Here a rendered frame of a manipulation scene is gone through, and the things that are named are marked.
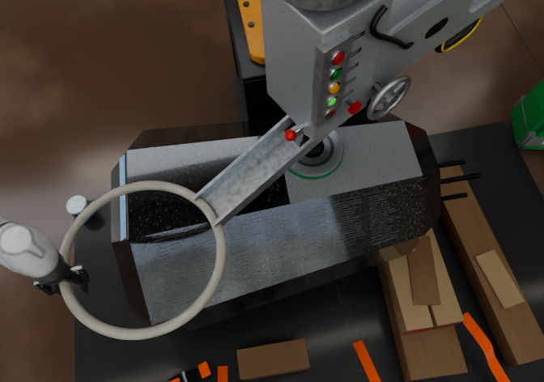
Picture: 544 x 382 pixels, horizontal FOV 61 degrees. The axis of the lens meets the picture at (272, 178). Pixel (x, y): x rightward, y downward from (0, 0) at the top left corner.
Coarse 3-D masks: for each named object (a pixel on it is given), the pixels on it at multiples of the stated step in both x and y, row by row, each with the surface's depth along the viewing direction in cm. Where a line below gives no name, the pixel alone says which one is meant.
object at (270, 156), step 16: (368, 96) 139; (272, 128) 142; (256, 144) 142; (272, 144) 145; (288, 144) 144; (304, 144) 138; (240, 160) 142; (256, 160) 145; (272, 160) 144; (288, 160) 138; (224, 176) 144; (240, 176) 145; (256, 176) 144; (272, 176) 138; (208, 192) 144; (224, 192) 145; (240, 192) 143; (256, 192) 139; (224, 208) 143; (240, 208) 141; (224, 224) 142
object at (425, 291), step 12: (420, 252) 200; (408, 264) 199; (420, 264) 198; (432, 264) 198; (420, 276) 196; (432, 276) 195; (420, 288) 193; (432, 288) 193; (420, 300) 191; (432, 300) 191
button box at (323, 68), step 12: (348, 36) 92; (324, 48) 91; (336, 48) 92; (348, 48) 95; (324, 60) 93; (348, 60) 99; (324, 72) 96; (324, 84) 100; (312, 96) 106; (324, 96) 105; (312, 108) 110; (324, 108) 110; (336, 108) 114; (312, 120) 114; (324, 120) 114
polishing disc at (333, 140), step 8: (296, 136) 160; (328, 136) 159; (336, 136) 159; (296, 144) 158; (328, 144) 158; (336, 144) 158; (328, 152) 156; (336, 152) 156; (304, 160) 155; (312, 160) 155; (320, 160) 155; (328, 160) 155; (336, 160) 155; (296, 168) 154; (304, 168) 154; (312, 168) 154; (320, 168) 154; (328, 168) 154
